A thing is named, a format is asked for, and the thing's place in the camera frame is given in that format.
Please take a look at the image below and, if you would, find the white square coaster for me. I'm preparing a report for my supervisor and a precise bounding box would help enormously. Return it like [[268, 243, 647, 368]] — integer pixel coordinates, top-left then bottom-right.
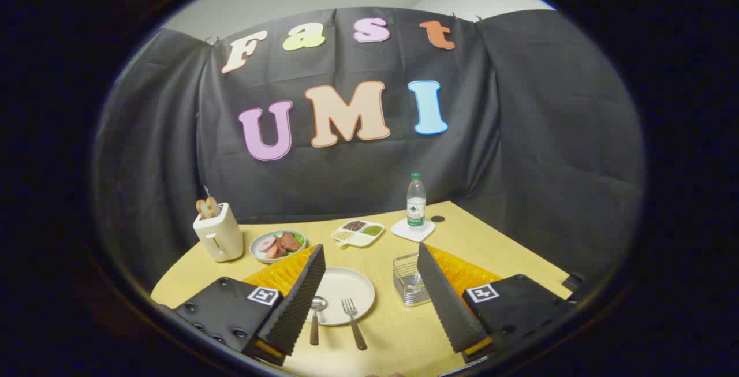
[[390, 218, 436, 243]]

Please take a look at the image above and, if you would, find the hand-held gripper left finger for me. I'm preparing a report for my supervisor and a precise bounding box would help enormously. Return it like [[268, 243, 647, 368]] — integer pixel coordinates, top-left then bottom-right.
[[173, 244, 327, 367]]

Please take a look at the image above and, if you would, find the cream white toaster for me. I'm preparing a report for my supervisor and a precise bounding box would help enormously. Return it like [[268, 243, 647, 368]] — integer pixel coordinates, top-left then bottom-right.
[[192, 202, 245, 263]]

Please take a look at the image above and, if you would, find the white round plate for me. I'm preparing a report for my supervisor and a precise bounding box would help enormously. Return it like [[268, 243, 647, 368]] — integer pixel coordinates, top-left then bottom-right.
[[306, 267, 376, 327]]

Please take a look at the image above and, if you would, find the green plate with meat slices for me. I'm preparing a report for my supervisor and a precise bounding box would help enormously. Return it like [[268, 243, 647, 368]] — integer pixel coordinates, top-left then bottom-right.
[[249, 230, 308, 264]]

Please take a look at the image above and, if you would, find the wooden handled fork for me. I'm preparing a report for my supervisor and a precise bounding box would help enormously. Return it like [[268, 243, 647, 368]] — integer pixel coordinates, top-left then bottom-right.
[[341, 298, 368, 351]]

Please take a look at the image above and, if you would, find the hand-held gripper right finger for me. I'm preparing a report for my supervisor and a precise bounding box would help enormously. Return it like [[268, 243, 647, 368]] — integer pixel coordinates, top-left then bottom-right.
[[417, 242, 573, 364]]

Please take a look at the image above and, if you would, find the wooden handled spoon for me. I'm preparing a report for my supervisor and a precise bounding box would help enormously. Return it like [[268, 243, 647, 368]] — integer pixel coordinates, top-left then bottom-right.
[[309, 296, 328, 346]]

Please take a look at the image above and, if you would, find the white divided condiment dish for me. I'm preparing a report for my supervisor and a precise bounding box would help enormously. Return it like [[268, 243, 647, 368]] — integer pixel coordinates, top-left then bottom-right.
[[331, 219, 386, 248]]

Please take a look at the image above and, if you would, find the clear plastic water bottle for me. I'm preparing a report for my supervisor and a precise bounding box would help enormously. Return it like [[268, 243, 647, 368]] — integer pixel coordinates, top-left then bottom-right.
[[406, 173, 427, 227]]

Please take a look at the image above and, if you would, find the black backdrop cloth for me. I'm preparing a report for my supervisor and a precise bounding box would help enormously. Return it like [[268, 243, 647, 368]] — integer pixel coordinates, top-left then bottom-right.
[[92, 6, 645, 303]]

